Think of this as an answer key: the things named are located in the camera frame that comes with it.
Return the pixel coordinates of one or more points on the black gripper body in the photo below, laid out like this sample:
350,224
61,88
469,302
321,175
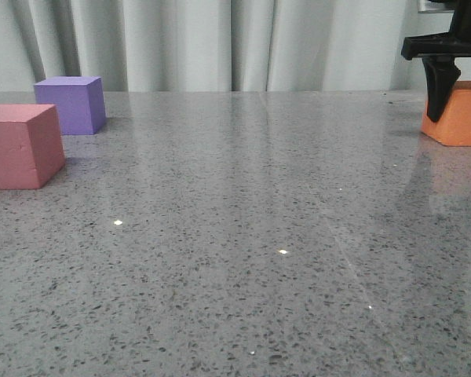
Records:
454,43

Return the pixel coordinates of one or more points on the grey pleated curtain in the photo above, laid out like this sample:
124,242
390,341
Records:
145,46

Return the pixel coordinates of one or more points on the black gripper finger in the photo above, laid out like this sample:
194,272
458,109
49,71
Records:
441,74

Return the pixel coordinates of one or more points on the purple foam cube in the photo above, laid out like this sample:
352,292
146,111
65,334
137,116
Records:
79,101

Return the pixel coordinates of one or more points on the orange foam cube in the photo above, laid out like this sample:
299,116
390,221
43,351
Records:
454,126

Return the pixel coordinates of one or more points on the pink foam cube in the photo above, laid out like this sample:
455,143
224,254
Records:
31,150

